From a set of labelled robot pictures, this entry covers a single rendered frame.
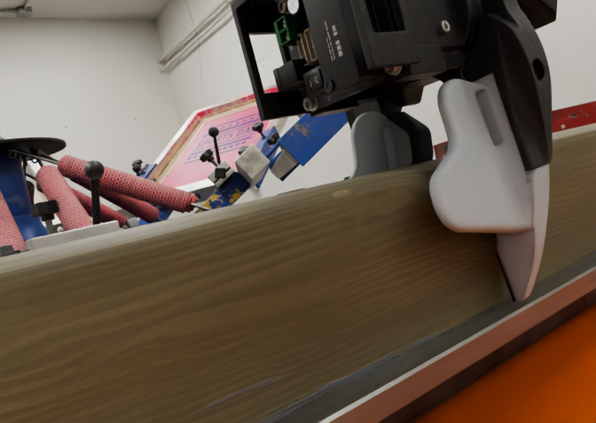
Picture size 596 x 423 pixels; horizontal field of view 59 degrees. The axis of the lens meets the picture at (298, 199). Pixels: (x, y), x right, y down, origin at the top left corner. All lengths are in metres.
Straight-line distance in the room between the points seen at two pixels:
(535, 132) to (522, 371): 0.11
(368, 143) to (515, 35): 0.08
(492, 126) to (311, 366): 0.12
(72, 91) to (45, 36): 0.50
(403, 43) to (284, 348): 0.11
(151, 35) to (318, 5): 5.24
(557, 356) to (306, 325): 0.14
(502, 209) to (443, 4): 0.08
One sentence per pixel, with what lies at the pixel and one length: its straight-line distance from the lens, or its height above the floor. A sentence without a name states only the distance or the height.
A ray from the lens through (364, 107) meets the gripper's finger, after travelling 0.27.
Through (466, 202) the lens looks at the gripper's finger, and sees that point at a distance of 0.20.
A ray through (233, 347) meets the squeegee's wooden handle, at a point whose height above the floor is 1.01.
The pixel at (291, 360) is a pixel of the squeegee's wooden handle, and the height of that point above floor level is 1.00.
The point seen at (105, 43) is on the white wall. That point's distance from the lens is 5.25.
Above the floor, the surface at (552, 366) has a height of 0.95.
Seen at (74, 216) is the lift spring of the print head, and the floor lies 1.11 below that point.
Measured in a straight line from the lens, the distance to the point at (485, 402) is 0.24.
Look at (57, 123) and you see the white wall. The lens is 4.91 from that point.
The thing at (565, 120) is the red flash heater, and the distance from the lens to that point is 1.28.
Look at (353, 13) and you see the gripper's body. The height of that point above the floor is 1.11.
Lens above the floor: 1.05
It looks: level
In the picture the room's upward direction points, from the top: 13 degrees counter-clockwise
